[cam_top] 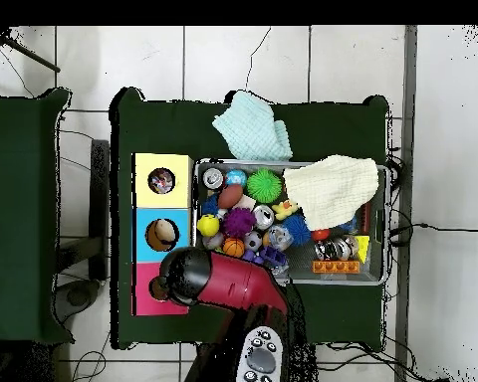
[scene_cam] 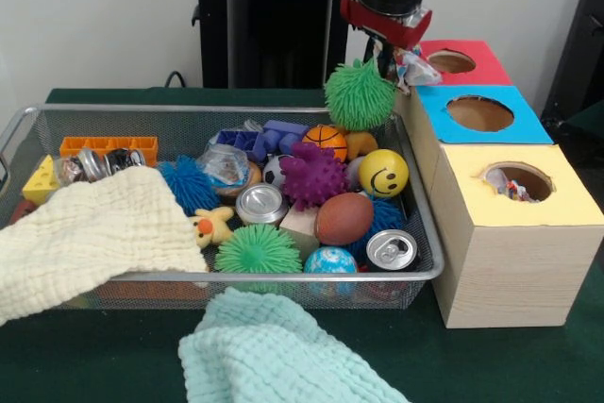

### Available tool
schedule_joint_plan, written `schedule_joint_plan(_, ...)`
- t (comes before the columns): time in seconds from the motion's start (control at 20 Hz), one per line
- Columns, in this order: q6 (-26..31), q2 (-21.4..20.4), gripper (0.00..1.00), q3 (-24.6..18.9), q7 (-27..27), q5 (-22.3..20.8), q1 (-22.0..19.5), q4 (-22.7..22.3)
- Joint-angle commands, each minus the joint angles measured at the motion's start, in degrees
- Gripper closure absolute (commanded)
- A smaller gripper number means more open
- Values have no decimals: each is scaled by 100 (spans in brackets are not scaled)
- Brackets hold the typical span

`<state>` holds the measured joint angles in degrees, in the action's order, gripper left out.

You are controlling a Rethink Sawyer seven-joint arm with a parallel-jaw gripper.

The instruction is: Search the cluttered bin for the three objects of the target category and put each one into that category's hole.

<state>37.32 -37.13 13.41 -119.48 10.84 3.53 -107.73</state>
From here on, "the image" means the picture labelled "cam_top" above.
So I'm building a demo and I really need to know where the blue globe ball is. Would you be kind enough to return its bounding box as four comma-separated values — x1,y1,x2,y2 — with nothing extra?
226,168,247,187

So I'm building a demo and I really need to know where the purple spiky ball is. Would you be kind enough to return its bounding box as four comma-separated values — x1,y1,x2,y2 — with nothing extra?
222,207,256,240

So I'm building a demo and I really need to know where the cream knitted cloth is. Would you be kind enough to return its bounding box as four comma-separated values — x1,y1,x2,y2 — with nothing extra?
282,154,380,232

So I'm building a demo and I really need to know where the silver drink can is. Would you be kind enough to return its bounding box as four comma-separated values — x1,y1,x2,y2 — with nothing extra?
202,166,224,189

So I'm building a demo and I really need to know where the green cloth side table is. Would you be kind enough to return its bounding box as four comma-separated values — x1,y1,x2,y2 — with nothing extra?
0,89,73,345

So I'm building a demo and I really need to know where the yellow smiley face ball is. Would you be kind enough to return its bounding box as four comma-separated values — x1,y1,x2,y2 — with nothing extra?
196,214,221,239

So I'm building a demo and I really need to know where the mint green knitted cloth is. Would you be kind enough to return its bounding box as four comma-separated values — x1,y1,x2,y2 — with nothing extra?
213,90,295,163

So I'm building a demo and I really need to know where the white ball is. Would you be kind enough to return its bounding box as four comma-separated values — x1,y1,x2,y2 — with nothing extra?
154,220,177,244

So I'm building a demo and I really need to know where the orange plastic tray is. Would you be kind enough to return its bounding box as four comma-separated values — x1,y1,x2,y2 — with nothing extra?
312,260,361,276

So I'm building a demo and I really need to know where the yellow cheese wedge toy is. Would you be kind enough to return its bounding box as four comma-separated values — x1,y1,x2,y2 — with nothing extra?
353,234,371,264

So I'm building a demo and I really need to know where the white multicolour print cloth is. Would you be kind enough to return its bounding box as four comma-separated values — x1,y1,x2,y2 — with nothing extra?
150,170,175,194

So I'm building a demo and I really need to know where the orange toy basketball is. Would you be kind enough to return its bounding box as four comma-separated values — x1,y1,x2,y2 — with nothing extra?
222,237,246,258

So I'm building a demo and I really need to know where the green spiky ball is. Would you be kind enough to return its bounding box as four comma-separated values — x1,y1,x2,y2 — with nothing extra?
246,168,282,204

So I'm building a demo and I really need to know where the wooden box with three holes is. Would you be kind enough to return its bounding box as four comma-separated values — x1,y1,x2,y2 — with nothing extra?
132,153,195,317

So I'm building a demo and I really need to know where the shallow wire mesh bin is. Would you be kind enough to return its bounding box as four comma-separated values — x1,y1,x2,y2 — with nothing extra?
190,158,387,286

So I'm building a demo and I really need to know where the yellow duck plush toy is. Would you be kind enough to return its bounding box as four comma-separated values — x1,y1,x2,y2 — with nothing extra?
272,198,300,221

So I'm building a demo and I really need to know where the black cable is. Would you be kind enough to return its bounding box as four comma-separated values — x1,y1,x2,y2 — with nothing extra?
389,221,478,237

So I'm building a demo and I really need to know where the blue spiky ball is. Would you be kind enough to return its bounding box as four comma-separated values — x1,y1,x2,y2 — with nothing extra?
282,211,314,247

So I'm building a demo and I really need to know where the brown toy football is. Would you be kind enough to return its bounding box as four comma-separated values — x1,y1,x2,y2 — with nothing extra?
218,184,245,211

